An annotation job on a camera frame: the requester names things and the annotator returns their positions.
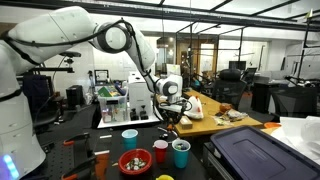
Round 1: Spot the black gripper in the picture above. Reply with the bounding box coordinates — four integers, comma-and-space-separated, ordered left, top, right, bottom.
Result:
164, 111, 181, 130

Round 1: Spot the red plastic cup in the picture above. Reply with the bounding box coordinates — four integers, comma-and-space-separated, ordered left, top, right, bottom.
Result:
152, 139, 169, 164

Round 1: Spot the teal plastic cup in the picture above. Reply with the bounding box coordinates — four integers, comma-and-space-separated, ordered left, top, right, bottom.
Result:
121, 128, 139, 151
171, 138, 192, 169

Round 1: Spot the small tan cardboard box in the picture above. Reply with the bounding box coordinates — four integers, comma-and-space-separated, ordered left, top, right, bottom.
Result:
178, 115, 194, 130

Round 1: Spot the small black fixture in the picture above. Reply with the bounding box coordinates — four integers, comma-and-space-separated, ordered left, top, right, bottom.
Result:
139, 105, 150, 121
129, 105, 140, 121

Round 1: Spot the white hard hat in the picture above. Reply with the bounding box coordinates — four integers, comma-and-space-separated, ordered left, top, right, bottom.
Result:
184, 95, 205, 120

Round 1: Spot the light wooden desk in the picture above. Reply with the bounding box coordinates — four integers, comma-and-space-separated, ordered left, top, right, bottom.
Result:
165, 88, 264, 138

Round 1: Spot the yellow toy banana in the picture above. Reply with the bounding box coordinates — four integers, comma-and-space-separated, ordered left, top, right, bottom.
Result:
155, 174, 175, 180

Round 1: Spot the wrapped candy pile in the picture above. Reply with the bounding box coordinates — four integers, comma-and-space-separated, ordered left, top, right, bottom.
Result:
124, 157, 148, 172

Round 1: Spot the white platform board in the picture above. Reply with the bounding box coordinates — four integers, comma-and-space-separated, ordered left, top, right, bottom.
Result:
97, 113, 162, 130

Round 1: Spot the reddish brown ball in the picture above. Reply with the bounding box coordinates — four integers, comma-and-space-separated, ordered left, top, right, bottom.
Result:
219, 103, 233, 114

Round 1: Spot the snack wrapper pile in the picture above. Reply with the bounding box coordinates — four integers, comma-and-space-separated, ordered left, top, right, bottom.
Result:
213, 109, 249, 127

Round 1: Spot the clear plastic drawer unit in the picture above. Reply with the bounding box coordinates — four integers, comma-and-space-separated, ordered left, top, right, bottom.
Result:
97, 85, 130, 124

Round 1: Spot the red plastic bowl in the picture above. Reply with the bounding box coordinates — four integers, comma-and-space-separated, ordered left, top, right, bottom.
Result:
118, 148, 154, 177

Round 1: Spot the black background monitor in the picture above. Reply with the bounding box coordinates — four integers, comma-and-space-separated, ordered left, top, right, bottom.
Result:
228, 60, 248, 71

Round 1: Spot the dark blue bin lid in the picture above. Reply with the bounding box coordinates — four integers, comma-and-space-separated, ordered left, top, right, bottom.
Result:
209, 125, 320, 180

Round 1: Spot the black cabinet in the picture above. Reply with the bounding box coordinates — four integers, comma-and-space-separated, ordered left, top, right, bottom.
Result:
251, 81, 279, 114

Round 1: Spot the orange bowl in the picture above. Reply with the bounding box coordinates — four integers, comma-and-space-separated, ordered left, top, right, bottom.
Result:
263, 121, 283, 130

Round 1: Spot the black computer tower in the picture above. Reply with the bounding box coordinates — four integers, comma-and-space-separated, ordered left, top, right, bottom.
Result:
65, 84, 84, 109

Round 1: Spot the white crumpled paper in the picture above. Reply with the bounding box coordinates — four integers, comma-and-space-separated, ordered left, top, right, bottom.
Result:
271, 115, 320, 158

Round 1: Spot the dark storage cabinet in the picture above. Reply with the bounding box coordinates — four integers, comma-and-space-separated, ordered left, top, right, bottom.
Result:
21, 73, 54, 118

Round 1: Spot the black clamp orange handle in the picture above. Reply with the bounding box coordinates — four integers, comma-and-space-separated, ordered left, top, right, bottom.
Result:
61, 155, 98, 180
62, 132, 91, 148

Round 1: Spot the black camera on stand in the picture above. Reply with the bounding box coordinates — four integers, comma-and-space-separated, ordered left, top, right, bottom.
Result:
59, 50, 82, 66

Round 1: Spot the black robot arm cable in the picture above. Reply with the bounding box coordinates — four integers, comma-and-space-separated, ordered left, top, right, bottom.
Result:
0, 18, 161, 116

